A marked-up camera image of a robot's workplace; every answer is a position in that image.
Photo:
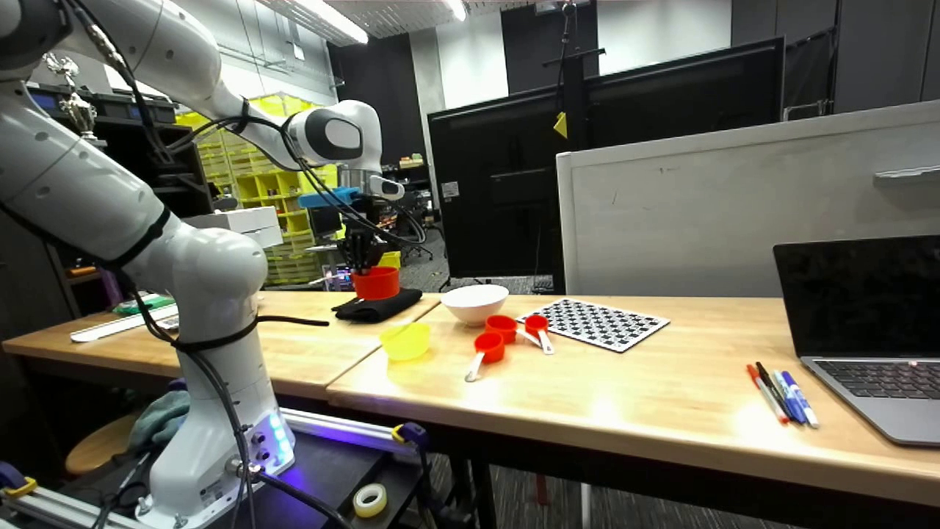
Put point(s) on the small red measuring cup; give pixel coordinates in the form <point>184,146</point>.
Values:
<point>535,326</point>

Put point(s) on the yellow storage bin rack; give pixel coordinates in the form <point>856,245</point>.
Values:
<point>256,182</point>

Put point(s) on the white box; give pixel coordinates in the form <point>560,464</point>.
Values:
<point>244,226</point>

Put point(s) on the yellow clamp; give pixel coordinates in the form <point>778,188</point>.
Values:
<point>398,431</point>
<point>19,487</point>

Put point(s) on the white marker tag board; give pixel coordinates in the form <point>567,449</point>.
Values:
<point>122,327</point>

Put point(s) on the black white checkerboard sheet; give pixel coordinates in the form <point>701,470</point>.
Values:
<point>602,326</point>

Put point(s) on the large red measuring scooper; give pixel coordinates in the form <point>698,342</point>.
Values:
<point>376,287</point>

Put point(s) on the blue marker pen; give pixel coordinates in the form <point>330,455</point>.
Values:
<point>789,398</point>
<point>799,398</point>

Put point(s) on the purple lit device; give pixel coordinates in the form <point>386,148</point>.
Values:
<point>336,280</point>

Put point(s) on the red marker pen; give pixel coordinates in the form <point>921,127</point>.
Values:
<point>768,392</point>

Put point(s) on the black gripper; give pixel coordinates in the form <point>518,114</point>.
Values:
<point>369,226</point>

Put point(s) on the green object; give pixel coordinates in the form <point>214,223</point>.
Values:
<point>141,307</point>

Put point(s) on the grey laptop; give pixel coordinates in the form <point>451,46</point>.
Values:
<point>867,326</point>

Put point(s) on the roll of clear tape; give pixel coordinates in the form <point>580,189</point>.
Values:
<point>369,501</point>

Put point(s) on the black shelf unit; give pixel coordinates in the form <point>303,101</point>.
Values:
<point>147,158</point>

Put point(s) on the grey marker tray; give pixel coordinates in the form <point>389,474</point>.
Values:
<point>905,179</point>

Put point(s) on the teal cloth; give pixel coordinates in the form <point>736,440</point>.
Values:
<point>160,421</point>

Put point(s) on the yellow triangle sticker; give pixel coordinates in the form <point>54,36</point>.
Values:
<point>561,126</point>

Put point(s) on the black marker pen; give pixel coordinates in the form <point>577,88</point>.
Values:
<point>776,389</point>

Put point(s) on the white bowl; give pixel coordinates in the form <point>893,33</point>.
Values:
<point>473,304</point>

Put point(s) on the aluminium rail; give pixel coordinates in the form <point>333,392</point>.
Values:
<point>339,424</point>
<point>54,506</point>

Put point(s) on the ceiling light strip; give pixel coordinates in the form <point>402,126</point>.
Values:
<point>330,19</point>

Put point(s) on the yellow plastic cup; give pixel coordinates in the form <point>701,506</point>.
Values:
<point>405,342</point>

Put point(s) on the black fabric pouch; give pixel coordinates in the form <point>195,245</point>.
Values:
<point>383,311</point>

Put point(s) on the small yellow bin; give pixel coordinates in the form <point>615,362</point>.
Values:
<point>391,260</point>

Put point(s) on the large black monitor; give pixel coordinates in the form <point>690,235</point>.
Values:
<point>501,188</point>

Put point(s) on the round wooden board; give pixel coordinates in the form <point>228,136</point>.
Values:
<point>97,445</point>

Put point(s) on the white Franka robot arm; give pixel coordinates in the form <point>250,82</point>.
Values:
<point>88,196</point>

